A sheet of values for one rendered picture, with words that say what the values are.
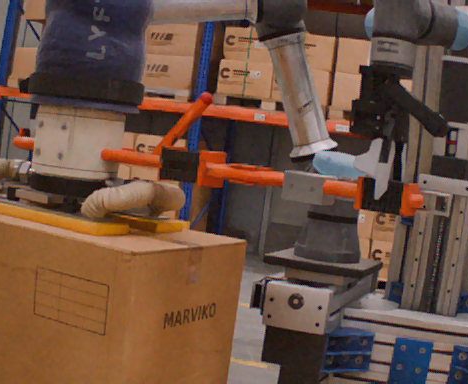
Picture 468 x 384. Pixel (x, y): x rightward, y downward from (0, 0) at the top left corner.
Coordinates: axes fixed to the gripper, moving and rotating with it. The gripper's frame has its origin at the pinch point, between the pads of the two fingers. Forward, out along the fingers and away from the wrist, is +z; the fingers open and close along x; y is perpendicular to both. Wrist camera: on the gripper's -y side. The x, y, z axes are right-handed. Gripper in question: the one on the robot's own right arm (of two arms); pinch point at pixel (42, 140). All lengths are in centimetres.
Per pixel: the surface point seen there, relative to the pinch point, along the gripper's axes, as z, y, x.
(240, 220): 86, -317, 777
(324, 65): -92, -194, 667
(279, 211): 69, -275, 787
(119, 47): -19, 39, -30
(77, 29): -22, 33, -36
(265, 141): -8, -300, 778
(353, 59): -102, -164, 667
